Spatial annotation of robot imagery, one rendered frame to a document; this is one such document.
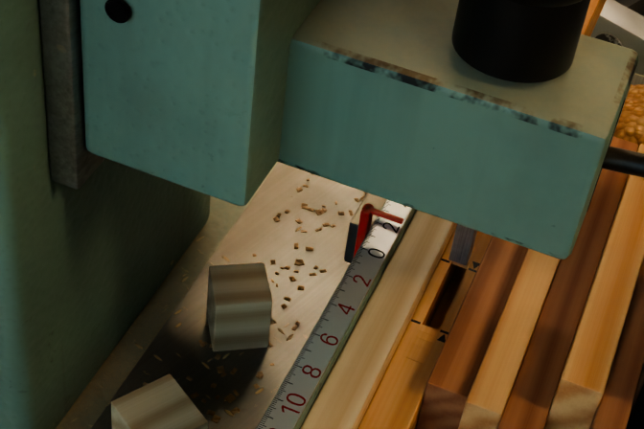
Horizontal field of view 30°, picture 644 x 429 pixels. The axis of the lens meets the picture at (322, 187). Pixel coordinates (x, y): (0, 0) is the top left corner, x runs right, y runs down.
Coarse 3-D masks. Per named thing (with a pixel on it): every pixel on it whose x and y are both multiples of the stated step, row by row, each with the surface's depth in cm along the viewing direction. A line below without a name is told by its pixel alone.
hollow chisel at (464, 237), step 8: (456, 232) 57; (464, 232) 56; (472, 232) 56; (456, 240) 57; (464, 240) 57; (472, 240) 57; (456, 248) 57; (464, 248) 57; (456, 256) 58; (464, 256) 57; (464, 264) 58
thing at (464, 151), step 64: (320, 0) 52; (384, 0) 52; (448, 0) 53; (320, 64) 50; (384, 64) 49; (448, 64) 49; (576, 64) 50; (320, 128) 52; (384, 128) 51; (448, 128) 49; (512, 128) 48; (576, 128) 47; (384, 192) 53; (448, 192) 51; (512, 192) 50; (576, 192) 49
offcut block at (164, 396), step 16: (160, 384) 65; (176, 384) 65; (128, 400) 64; (144, 400) 64; (160, 400) 64; (176, 400) 64; (112, 416) 64; (128, 416) 63; (144, 416) 63; (160, 416) 63; (176, 416) 63; (192, 416) 63
